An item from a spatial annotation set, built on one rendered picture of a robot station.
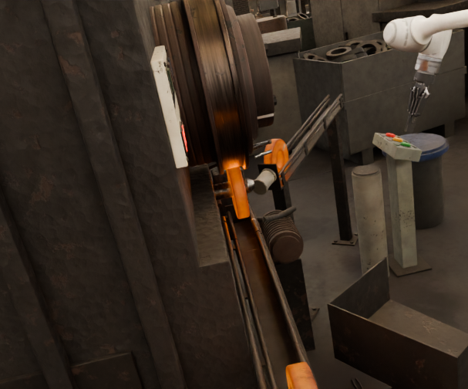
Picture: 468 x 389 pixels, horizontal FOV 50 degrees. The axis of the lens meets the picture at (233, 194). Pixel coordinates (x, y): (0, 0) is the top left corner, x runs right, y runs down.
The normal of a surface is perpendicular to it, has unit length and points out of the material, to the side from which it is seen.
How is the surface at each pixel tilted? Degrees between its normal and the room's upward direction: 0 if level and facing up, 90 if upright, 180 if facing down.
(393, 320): 5
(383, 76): 90
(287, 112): 90
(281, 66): 90
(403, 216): 90
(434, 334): 5
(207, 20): 48
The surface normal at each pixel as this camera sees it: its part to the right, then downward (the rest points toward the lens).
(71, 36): 0.11, 0.36
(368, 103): 0.37, 0.29
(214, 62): 0.05, 0.04
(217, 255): -0.18, -0.91
